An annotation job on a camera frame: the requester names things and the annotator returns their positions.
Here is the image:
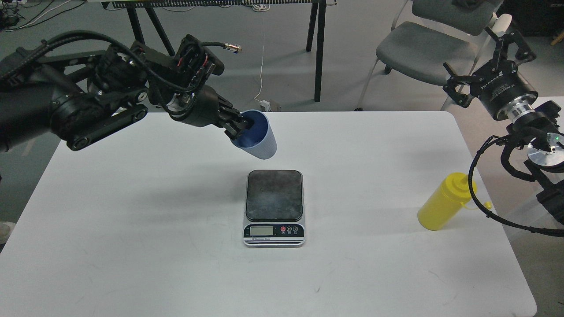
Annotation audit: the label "white side table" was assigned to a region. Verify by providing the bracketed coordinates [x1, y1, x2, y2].
[534, 96, 564, 117]

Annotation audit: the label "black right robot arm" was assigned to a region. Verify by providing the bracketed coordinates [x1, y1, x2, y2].
[443, 27, 563, 237]

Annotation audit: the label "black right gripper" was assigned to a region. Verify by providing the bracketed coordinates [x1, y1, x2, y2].
[442, 27, 539, 122]

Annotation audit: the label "cables on floor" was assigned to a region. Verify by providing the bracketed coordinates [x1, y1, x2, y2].
[0, 0, 84, 31]

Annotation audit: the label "blue plastic cup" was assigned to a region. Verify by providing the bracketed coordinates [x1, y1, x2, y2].
[231, 110, 277, 160]

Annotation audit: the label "white power adapter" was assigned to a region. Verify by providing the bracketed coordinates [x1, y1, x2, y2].
[258, 99, 281, 112]

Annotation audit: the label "digital kitchen scale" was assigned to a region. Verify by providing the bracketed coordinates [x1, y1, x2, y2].
[242, 170, 306, 247]

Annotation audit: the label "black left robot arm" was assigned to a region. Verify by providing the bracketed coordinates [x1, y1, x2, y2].
[0, 30, 255, 152]

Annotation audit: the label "grey office chair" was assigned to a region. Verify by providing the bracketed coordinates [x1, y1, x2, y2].
[375, 0, 513, 86]

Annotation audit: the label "black trestle table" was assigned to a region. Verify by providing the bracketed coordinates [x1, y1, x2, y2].
[100, 0, 328, 103]

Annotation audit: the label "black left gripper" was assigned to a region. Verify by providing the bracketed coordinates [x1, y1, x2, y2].
[148, 34, 255, 140]

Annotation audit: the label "yellow squeeze bottle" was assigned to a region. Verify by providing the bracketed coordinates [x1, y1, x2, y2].
[417, 172, 477, 231]

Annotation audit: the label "white hanging cable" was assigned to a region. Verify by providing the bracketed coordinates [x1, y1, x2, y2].
[254, 4, 271, 103]

